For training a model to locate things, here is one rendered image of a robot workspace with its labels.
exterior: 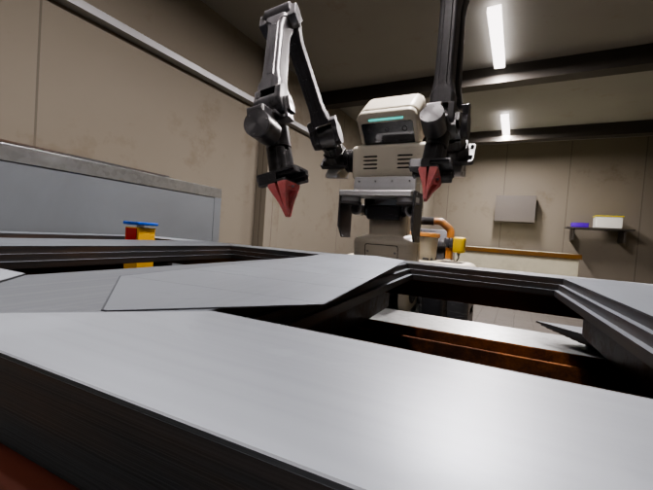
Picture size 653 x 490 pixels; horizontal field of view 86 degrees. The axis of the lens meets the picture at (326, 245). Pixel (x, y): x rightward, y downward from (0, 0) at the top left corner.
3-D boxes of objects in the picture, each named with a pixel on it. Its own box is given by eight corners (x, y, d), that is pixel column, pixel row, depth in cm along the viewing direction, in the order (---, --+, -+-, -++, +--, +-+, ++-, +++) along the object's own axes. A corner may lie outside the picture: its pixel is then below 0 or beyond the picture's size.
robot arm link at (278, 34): (302, 17, 101) (268, 30, 104) (294, -5, 96) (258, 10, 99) (299, 119, 79) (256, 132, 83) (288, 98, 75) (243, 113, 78)
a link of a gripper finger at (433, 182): (432, 192, 80) (439, 158, 83) (401, 192, 83) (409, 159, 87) (436, 208, 85) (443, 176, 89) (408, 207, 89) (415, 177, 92)
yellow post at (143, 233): (134, 301, 91) (138, 227, 91) (121, 298, 93) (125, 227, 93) (151, 298, 96) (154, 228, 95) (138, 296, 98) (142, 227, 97)
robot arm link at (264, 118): (292, 97, 80) (259, 109, 83) (270, 72, 69) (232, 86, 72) (301, 148, 79) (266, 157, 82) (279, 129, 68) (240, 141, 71)
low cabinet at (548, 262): (561, 294, 720) (565, 253, 718) (576, 311, 525) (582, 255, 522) (466, 283, 806) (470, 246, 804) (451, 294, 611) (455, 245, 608)
